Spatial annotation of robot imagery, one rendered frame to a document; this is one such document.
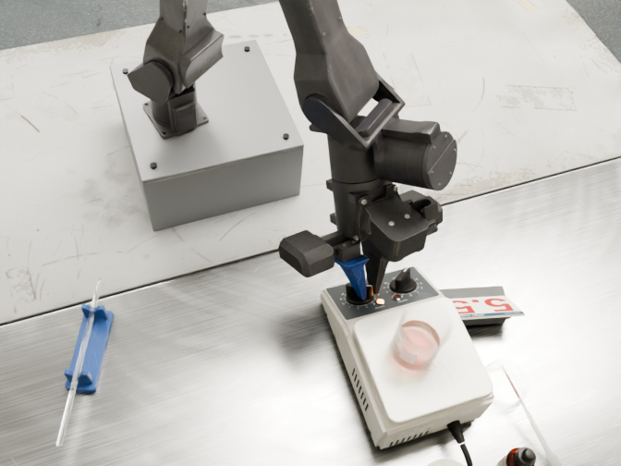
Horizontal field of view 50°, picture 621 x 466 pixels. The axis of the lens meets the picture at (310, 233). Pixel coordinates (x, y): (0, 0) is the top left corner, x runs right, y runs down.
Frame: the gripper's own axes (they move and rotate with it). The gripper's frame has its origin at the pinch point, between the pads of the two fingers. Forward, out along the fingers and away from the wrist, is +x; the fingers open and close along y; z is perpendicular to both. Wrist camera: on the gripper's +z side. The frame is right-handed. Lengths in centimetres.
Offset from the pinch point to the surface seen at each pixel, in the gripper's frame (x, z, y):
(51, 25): -5, -207, 7
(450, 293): 8.4, 0.1, 12.3
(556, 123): -2.5, -12.6, 45.2
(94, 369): 6.2, -11.5, -30.2
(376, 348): 4.7, 7.2, -4.1
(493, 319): 10.0, 6.0, 14.1
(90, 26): -3, -201, 19
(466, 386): 8.1, 14.5, 1.8
